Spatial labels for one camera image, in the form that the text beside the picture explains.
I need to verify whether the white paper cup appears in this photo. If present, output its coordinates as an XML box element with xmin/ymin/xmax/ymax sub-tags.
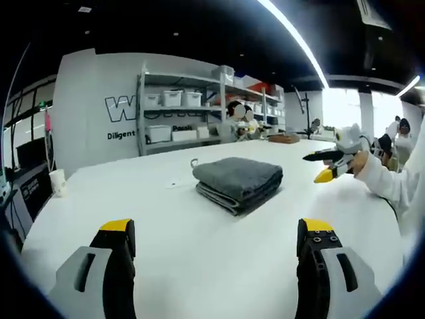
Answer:
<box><xmin>48</xmin><ymin>168</ymin><xmax>68</xmax><ymax>198</ymax></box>

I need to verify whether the black cabinet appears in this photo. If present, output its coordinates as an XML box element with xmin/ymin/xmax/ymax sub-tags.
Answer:
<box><xmin>15</xmin><ymin>162</ymin><xmax>53</xmax><ymax>230</ymax></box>

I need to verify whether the short ceiling light strip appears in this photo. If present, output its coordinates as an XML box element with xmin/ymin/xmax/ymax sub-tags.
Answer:
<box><xmin>398</xmin><ymin>75</ymin><xmax>422</xmax><ymax>98</ymax></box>

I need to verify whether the group of white storage bins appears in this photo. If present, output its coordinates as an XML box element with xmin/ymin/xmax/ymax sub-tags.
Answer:
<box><xmin>144</xmin><ymin>64</ymin><xmax>286</xmax><ymax>145</ymax></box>

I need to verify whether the black stand with round mirror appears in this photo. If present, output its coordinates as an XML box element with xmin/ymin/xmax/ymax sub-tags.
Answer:
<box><xmin>292</xmin><ymin>84</ymin><xmax>322</xmax><ymax>141</ymax></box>

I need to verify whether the brown flat object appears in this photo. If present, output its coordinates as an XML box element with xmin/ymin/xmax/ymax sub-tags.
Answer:
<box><xmin>268</xmin><ymin>133</ymin><xmax>299</xmax><ymax>144</ymax></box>

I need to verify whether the grey towel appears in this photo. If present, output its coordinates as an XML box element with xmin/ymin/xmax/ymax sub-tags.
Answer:
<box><xmin>191</xmin><ymin>157</ymin><xmax>284</xmax><ymax>217</ymax></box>

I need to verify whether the person's right hand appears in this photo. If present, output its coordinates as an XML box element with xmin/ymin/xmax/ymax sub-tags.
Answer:
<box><xmin>350</xmin><ymin>150</ymin><xmax>371</xmax><ymax>181</ymax></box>

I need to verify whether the black cable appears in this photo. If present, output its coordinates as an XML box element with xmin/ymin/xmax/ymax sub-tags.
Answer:
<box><xmin>380</xmin><ymin>196</ymin><xmax>400</xmax><ymax>215</ymax></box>

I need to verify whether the grey metal shelf rack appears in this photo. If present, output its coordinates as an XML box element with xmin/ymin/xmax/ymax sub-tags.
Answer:
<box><xmin>135</xmin><ymin>64</ymin><xmax>287</xmax><ymax>157</ymax></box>

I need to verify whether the long ceiling light strip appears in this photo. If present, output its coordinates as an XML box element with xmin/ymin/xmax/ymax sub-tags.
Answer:
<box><xmin>256</xmin><ymin>0</ymin><xmax>330</xmax><ymax>89</ymax></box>

